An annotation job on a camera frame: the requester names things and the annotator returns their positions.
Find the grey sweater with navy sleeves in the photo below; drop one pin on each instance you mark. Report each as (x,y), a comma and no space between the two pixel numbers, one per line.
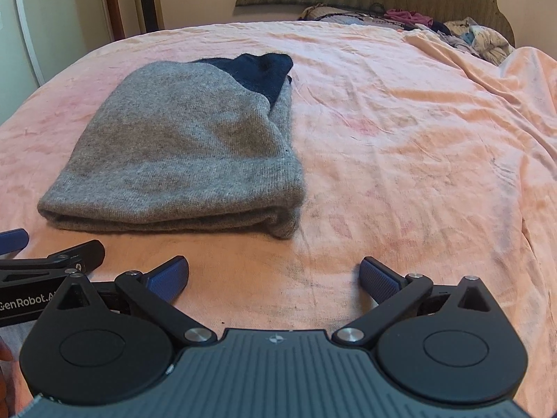
(174,148)

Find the pink bed sheet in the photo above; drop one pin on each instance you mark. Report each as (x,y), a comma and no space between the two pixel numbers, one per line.
(413,161)

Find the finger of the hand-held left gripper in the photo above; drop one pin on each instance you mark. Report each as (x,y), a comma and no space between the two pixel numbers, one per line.
(13,241)
(85,256)

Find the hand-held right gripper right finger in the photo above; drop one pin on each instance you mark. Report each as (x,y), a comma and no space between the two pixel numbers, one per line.
(378,278)

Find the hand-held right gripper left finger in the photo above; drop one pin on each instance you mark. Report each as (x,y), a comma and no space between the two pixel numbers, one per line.
(167,276)

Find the pink garment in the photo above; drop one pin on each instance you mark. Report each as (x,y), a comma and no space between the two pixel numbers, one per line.
(409,16)

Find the patterned pillow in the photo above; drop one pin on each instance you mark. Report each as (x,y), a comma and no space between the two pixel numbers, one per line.
(322,12)

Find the pile of light clothes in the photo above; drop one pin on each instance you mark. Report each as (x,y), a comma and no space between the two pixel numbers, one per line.
(483,39)

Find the brown wooden door frame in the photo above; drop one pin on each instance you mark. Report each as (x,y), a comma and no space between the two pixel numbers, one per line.
(112,0)

